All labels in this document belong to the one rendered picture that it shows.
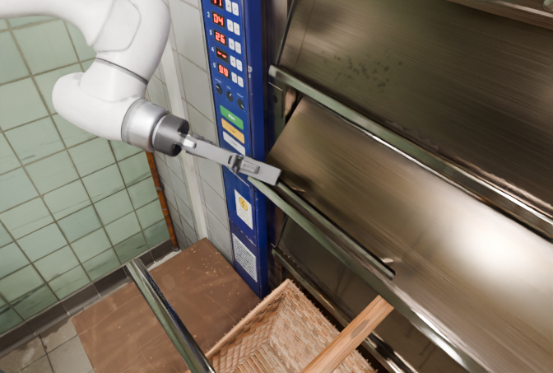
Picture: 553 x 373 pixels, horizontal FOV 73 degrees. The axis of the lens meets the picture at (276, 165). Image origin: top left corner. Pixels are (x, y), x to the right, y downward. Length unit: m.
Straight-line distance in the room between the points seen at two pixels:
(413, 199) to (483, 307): 0.17
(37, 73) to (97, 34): 0.76
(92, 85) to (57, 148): 0.89
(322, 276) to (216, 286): 0.55
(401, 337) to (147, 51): 0.75
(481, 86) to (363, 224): 0.29
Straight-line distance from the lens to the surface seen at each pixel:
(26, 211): 1.76
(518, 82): 0.49
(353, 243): 0.59
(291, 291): 1.08
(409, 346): 0.88
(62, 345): 2.16
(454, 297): 0.62
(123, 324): 1.41
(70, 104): 0.77
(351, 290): 0.90
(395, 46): 0.55
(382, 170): 0.65
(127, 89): 0.75
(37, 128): 1.58
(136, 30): 0.76
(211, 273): 1.43
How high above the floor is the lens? 1.77
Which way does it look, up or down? 41 degrees down
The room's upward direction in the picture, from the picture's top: straight up
